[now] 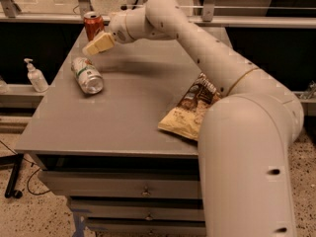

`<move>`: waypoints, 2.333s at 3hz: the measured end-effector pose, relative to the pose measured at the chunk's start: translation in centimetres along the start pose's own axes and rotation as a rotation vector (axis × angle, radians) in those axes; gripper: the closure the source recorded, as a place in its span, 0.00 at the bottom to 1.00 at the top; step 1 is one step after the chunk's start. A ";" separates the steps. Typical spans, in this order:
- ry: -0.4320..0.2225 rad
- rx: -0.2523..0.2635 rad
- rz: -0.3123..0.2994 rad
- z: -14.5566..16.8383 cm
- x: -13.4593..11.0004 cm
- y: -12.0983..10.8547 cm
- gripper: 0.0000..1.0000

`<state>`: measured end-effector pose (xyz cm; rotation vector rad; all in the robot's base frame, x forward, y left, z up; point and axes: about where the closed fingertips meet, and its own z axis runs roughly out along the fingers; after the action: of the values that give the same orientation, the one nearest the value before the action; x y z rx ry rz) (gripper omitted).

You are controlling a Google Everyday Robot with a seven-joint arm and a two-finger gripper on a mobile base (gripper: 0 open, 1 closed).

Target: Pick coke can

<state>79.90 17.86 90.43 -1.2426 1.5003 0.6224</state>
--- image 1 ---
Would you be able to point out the sea salt chips bag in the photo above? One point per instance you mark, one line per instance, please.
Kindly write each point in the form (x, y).
(185, 119)

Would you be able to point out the white green soda can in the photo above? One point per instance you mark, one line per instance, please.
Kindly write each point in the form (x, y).
(87, 76)

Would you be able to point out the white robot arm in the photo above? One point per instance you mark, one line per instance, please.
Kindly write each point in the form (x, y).
(244, 137)

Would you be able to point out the metal window rail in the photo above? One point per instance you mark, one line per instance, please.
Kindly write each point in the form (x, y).
(216, 13)

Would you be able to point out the white pump sanitizer bottle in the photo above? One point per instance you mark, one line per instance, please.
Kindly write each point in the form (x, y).
(36, 77)

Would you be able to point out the grey drawer cabinet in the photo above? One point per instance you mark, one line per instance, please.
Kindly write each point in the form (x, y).
(105, 152)

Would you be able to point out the black stand leg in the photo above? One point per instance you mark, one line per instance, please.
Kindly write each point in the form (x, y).
(13, 162)

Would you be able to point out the red coke can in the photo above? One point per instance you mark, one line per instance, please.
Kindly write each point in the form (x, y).
(93, 23)

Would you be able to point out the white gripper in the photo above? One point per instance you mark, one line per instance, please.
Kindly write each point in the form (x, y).
(118, 25)

